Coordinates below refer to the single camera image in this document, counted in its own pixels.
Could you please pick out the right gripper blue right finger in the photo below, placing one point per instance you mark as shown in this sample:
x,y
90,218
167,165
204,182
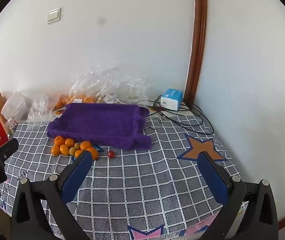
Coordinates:
x,y
215,176

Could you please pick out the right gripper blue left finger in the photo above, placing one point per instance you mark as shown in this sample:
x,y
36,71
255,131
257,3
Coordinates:
x,y
74,174

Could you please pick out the green kiwi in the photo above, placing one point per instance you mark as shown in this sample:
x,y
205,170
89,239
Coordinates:
x,y
72,151
77,145

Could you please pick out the oval orange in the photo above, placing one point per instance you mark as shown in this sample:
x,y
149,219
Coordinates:
x,y
64,150

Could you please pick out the small orange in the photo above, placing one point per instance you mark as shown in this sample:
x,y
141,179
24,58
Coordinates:
x,y
69,142
78,153

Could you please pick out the large orange with stem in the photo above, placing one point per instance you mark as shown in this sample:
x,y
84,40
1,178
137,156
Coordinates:
x,y
59,140

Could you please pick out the small red tomato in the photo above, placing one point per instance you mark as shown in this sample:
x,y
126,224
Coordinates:
x,y
111,154

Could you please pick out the small orange front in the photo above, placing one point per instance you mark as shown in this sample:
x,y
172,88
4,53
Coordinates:
x,y
78,153

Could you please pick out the plastic bottle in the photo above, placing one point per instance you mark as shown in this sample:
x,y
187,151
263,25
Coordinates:
x,y
12,126

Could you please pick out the white plastic bag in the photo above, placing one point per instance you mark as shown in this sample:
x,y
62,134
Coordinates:
x,y
16,107

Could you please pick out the grey checked tablecloth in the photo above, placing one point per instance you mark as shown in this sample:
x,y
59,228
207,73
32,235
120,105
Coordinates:
x,y
154,192

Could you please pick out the clear bag left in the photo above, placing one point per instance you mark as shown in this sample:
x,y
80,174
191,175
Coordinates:
x,y
44,105

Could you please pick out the purple towel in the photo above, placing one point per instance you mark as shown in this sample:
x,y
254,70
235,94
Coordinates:
x,y
117,125

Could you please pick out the blue white box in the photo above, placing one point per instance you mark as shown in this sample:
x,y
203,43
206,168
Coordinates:
x,y
171,99

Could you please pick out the clear bag of oranges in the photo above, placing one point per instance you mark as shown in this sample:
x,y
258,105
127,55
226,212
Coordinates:
x,y
117,85

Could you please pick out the wall light switch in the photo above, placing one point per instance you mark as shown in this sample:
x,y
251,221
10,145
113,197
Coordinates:
x,y
53,15

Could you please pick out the brown wooden door frame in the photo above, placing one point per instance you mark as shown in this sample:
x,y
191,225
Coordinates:
x,y
197,51

